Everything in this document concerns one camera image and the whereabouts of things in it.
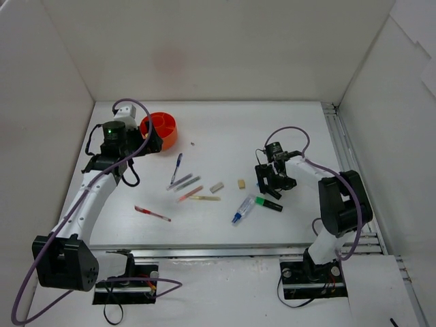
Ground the blue cap black highlighter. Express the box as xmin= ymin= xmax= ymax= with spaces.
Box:
xmin=267 ymin=189 xmax=281 ymax=200

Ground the green cap black highlighter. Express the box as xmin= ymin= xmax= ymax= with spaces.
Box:
xmin=255 ymin=197 xmax=283 ymax=213

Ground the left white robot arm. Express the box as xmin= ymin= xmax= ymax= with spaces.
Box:
xmin=32 ymin=119 xmax=163 ymax=292

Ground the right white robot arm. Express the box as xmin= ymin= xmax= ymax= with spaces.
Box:
xmin=255 ymin=142 xmax=373 ymax=281

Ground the orange round divided container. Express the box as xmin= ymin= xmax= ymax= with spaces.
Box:
xmin=151 ymin=112 xmax=178 ymax=151

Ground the blue ballpoint pen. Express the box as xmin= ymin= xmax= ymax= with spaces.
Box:
xmin=170 ymin=153 xmax=183 ymax=185

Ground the clear glue bottle blue cap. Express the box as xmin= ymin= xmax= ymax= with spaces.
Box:
xmin=232 ymin=195 xmax=255 ymax=225

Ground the purple-grey slim highlighter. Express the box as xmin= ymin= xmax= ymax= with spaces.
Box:
xmin=166 ymin=173 xmax=193 ymax=191

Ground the grey-white eraser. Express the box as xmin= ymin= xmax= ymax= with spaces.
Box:
xmin=210 ymin=182 xmax=224 ymax=193

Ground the green-grey slim highlighter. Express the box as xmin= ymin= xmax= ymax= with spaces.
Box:
xmin=174 ymin=176 xmax=201 ymax=192

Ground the pink-orange slim highlighter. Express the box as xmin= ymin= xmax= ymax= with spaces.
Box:
xmin=176 ymin=185 xmax=204 ymax=203

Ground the red gel pen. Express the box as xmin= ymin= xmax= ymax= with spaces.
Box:
xmin=134 ymin=206 xmax=172 ymax=222

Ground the yellow slim highlighter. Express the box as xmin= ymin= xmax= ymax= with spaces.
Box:
xmin=189 ymin=196 xmax=221 ymax=201

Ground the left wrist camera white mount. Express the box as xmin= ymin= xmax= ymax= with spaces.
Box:
xmin=113 ymin=104 xmax=138 ymax=131

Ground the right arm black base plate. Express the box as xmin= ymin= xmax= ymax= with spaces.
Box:
xmin=278 ymin=260 xmax=348 ymax=302

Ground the aluminium frame rail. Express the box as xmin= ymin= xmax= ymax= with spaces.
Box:
xmin=50 ymin=102 xmax=430 ymax=327

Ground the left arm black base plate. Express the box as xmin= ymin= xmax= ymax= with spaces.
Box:
xmin=92 ymin=263 xmax=159 ymax=305

